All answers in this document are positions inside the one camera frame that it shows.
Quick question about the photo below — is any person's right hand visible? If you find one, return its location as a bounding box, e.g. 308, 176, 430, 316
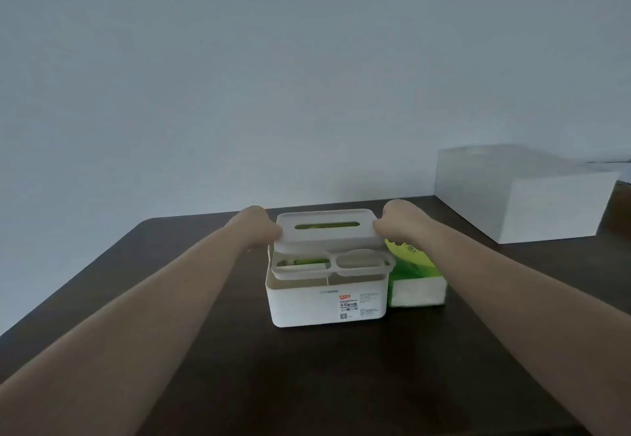
373, 199, 438, 249

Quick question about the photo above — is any person's left hand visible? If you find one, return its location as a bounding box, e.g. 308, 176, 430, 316
225, 205, 285, 253

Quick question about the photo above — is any green tissue packet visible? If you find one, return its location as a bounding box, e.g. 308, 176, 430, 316
279, 222, 360, 268
384, 239, 448, 309

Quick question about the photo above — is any white tissue box lid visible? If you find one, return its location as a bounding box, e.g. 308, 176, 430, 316
268, 208, 397, 282

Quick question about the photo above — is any white plastic tissue box base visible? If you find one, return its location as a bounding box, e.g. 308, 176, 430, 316
265, 244, 395, 329

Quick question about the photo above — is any person's right forearm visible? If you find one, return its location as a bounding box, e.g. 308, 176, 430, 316
415, 217, 631, 436

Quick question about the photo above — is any person's left forearm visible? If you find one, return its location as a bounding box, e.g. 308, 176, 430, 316
0, 226, 253, 436

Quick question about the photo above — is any large white rectangular box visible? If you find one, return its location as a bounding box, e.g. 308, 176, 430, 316
434, 144, 621, 245

